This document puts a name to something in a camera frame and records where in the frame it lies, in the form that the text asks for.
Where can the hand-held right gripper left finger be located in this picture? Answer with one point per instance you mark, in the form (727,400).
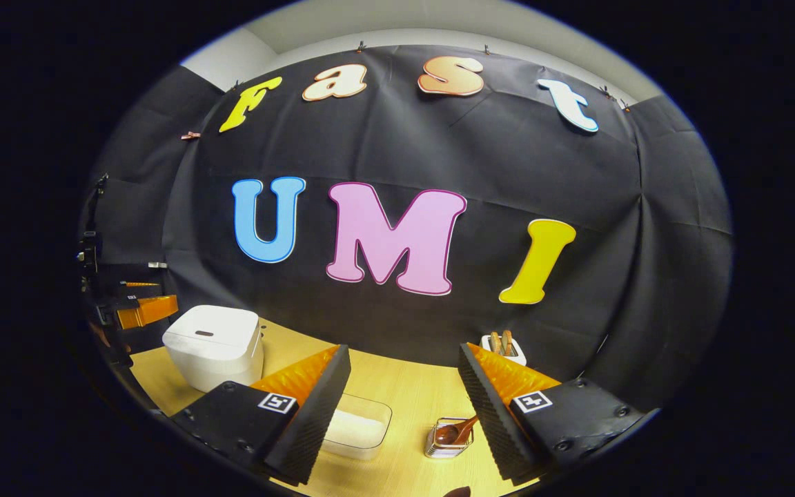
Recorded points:
(318,414)

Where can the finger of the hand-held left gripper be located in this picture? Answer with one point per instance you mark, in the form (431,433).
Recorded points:
(142,284)
(149,310)

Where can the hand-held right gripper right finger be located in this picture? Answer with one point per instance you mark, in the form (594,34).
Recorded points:
(491,414)

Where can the white rice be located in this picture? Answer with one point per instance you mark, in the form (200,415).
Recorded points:
(356,431)

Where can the brown wooden spoon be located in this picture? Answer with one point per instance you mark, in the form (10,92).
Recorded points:
(449,433)

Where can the white rice cooker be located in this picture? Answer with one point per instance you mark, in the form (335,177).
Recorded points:
(211,345)

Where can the white toaster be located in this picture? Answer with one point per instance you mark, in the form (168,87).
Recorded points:
(504,360)

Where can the clear plastic container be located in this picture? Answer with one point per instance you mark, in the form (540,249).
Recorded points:
(377,407)

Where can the toasted bread slice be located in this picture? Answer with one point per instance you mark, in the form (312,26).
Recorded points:
(495,342)
(508,342)

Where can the copper metal clip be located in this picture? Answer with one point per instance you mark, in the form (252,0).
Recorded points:
(190,135)

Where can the black backdrop cloth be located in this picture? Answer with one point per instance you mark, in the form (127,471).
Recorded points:
(480,152)

